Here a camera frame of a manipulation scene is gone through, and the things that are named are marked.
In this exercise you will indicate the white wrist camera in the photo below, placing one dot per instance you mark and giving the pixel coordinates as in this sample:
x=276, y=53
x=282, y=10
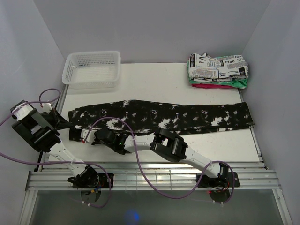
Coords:
x=46, y=107
x=87, y=136

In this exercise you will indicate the green folded trousers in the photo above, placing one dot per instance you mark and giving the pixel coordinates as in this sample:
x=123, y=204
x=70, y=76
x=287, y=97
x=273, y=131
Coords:
x=240, y=83

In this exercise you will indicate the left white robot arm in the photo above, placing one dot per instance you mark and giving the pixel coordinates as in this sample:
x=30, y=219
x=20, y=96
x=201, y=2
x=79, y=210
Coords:
x=40, y=131

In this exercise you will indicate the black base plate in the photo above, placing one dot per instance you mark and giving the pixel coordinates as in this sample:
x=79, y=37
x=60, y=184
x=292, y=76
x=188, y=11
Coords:
x=230, y=180
x=101, y=181

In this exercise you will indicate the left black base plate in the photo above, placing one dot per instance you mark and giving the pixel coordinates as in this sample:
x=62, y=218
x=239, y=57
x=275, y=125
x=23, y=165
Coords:
x=101, y=181

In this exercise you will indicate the pink folded trousers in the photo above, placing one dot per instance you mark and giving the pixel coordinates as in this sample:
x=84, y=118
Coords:
x=211, y=86

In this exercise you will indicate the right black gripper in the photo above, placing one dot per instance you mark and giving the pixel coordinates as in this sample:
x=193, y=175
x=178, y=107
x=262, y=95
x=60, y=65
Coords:
x=95, y=142

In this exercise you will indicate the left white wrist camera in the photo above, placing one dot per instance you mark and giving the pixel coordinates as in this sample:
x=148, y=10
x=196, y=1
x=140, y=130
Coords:
x=46, y=107

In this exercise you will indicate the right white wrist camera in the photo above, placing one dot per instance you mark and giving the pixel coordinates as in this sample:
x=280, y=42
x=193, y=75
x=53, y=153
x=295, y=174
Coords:
x=87, y=136

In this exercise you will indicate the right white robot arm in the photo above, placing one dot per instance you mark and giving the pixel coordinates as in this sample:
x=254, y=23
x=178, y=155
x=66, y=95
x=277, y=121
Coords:
x=170, y=147

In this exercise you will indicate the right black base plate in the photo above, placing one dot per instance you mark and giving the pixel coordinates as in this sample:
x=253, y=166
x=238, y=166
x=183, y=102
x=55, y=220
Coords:
x=230, y=180

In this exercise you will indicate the newspaper print folded trousers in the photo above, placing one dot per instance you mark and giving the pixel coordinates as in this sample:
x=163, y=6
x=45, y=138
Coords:
x=204, y=68

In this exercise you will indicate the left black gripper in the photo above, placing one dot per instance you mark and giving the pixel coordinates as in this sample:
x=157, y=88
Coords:
x=59, y=122

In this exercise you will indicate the white plastic basket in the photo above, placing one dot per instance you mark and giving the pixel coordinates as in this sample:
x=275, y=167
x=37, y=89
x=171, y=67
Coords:
x=89, y=70

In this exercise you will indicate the black white patterned trousers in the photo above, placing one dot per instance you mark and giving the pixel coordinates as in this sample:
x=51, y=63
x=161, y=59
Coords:
x=145, y=117

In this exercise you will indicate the aluminium frame rail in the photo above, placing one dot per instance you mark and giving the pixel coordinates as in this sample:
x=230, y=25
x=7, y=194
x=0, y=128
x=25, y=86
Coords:
x=164, y=176

